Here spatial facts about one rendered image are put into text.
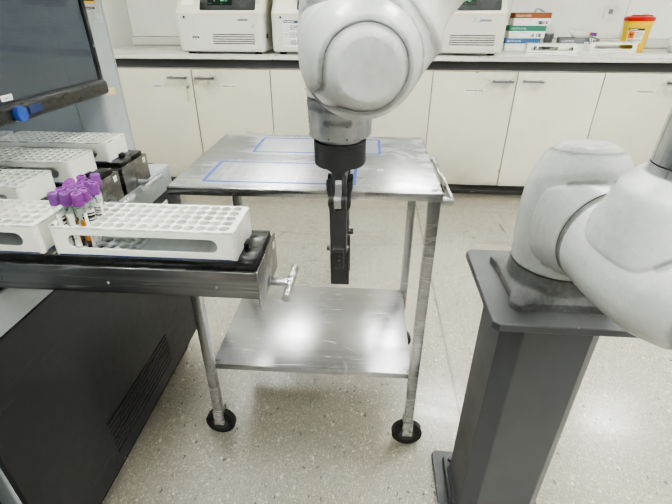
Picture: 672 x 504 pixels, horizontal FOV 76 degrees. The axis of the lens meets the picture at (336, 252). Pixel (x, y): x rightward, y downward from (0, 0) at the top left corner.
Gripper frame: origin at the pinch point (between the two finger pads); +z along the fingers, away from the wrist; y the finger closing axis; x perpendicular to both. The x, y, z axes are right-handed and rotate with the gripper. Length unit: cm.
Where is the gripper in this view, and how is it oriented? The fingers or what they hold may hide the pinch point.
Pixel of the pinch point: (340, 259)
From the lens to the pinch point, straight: 71.9
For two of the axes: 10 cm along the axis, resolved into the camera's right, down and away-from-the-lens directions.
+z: 0.1, 8.7, 5.0
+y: -0.7, 5.0, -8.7
